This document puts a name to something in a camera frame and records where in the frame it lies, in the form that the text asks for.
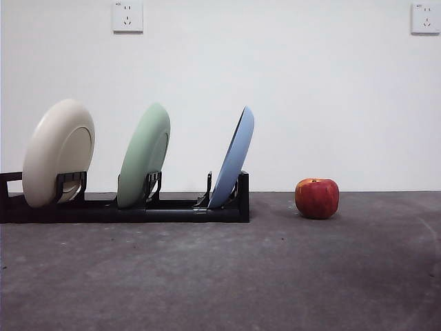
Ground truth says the red apple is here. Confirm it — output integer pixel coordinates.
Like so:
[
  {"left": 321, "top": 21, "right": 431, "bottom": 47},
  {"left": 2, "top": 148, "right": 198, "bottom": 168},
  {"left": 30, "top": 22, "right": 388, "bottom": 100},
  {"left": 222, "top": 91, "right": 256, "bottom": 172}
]
[{"left": 294, "top": 178, "right": 340, "bottom": 220}]

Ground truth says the blue round plate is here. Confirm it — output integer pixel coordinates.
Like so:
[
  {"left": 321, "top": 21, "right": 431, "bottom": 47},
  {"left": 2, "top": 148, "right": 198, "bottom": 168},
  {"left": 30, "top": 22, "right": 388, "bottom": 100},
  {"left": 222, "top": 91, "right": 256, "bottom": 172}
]
[{"left": 207, "top": 105, "right": 256, "bottom": 210}]

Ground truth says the white wall socket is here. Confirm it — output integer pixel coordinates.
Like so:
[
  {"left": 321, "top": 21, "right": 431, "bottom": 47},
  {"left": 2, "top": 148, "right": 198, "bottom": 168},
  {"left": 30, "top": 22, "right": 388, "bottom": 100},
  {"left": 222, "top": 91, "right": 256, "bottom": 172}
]
[
  {"left": 410, "top": 3, "right": 441, "bottom": 36},
  {"left": 112, "top": 0, "right": 145, "bottom": 34}
]

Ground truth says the light green round plate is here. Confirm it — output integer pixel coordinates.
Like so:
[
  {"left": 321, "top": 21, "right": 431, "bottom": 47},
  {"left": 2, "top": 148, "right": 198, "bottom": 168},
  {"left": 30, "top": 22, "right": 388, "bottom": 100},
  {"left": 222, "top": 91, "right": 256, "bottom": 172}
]
[{"left": 116, "top": 102, "right": 172, "bottom": 210}]

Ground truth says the cream round plate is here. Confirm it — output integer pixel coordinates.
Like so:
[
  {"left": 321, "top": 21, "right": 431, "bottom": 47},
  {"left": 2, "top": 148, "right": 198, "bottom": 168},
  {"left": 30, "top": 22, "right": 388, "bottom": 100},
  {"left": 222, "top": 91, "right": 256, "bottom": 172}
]
[{"left": 22, "top": 99, "right": 96, "bottom": 209}]

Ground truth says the black plate rack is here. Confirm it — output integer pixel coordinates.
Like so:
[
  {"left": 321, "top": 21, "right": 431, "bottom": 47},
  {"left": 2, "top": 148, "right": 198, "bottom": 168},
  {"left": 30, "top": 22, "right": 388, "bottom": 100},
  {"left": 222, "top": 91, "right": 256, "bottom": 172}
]
[{"left": 0, "top": 170, "right": 250, "bottom": 224}]

